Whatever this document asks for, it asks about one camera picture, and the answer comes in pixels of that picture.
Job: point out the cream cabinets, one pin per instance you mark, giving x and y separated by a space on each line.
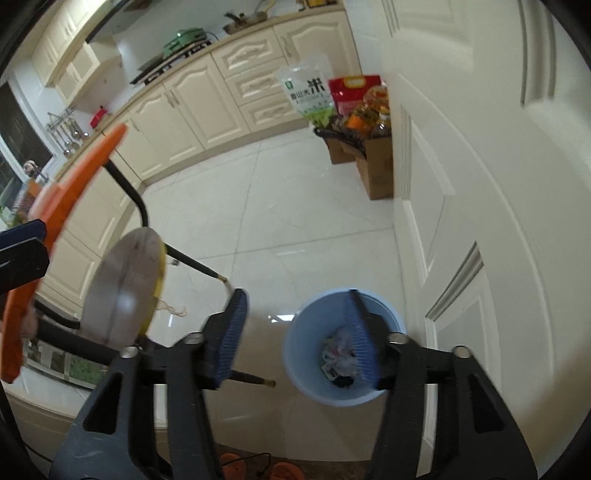
194 106
60 50

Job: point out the black gas stove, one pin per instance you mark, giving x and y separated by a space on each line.
171 62

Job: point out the cream lower cabinets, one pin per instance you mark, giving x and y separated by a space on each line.
194 106

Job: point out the tall cardboard box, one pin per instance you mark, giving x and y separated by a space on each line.
376 170

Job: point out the red gift box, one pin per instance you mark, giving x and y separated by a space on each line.
351 90

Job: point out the small cardboard box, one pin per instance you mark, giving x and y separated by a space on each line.
341 150

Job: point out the beige curled scrap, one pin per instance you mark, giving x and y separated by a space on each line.
173 308

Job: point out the blue plastic bucket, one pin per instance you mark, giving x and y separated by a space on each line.
304 350

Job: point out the clear plastic bag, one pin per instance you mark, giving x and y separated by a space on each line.
337 355

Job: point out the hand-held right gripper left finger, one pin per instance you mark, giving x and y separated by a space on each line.
233 337

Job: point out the red container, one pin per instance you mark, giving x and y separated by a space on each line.
99 117

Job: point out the black range hood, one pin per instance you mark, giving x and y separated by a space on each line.
106 32

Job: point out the white door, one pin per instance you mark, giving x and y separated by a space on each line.
508 184

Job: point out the hanging utensil rack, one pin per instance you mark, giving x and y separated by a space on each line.
69 134

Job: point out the round orange table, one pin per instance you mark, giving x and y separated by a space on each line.
11 341

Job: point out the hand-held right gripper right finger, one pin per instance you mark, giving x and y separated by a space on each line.
364 341

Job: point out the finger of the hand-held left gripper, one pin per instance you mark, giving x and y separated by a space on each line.
23 272
18 233

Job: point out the cream upper cabinets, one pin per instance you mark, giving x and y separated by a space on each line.
60 50

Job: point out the orange slipper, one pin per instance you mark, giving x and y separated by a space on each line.
231 466
286 471

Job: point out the window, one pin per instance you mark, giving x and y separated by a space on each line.
18 134

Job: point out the clear green rice bag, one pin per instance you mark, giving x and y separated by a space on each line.
304 92

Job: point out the green electric pot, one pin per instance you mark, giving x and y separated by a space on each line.
184 40

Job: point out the orange snack package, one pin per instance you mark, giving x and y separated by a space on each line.
360 120

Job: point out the metal faucet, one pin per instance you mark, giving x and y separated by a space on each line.
33 170

